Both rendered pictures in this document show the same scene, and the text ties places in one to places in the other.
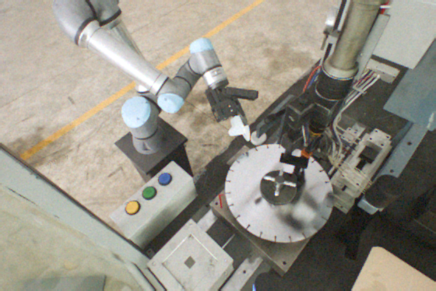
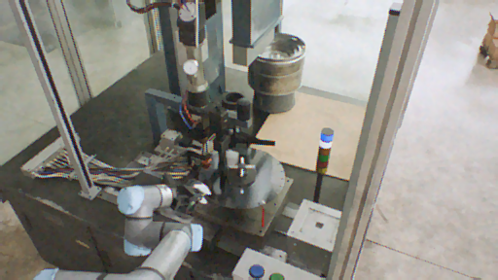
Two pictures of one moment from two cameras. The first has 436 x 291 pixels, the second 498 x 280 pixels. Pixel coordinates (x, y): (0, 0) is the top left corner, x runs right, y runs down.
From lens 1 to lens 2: 1.17 m
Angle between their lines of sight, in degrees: 70
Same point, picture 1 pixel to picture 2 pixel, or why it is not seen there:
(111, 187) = not seen: outside the picture
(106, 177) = not seen: outside the picture
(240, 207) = (267, 192)
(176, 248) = (314, 237)
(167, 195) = (272, 262)
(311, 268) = not seen: hidden behind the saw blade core
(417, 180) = (190, 132)
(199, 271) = (322, 217)
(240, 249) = (284, 223)
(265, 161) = (219, 186)
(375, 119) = (128, 151)
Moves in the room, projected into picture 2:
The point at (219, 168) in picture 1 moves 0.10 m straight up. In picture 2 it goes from (209, 261) to (207, 245)
